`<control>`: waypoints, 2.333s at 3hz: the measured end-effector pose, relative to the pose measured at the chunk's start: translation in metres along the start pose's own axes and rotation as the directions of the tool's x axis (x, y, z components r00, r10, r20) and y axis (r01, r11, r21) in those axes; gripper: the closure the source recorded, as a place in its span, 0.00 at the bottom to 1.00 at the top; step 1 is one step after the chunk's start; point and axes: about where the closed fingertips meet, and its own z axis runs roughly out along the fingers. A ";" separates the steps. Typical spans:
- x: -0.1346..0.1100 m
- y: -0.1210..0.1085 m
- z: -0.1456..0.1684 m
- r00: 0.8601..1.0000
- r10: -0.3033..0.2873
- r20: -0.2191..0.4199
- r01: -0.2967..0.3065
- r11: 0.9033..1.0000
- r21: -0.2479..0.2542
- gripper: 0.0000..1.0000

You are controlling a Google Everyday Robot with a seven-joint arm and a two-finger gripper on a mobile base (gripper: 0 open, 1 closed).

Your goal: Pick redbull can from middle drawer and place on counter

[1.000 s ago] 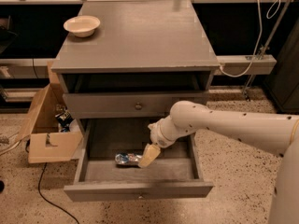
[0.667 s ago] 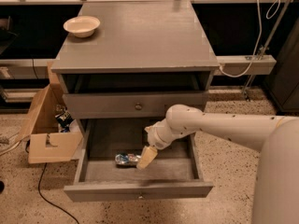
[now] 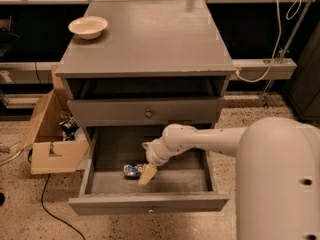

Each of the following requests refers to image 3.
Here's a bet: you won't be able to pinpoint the open cardboard box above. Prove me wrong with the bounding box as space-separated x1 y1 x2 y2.
18 66 89 175

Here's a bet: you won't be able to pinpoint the open grey lower drawer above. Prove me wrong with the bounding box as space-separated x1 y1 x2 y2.
69 125 230 215

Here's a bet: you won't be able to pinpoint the grey metal stand pole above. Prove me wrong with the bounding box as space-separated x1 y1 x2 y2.
259 0 315 109

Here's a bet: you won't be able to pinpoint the white ceramic bowl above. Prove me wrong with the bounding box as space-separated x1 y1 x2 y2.
68 16 108 40

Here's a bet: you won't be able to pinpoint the black floor cable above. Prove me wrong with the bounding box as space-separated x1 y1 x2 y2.
26 149 86 240

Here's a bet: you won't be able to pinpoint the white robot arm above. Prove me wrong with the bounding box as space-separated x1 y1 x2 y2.
139 117 320 240

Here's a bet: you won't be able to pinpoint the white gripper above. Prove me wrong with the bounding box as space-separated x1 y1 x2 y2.
138 138 174 186

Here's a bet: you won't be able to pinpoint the snack bags in box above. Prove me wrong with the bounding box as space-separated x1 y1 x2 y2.
59 114 79 141

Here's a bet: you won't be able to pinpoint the grey wooden drawer cabinet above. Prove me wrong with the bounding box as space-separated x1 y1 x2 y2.
54 0 236 145

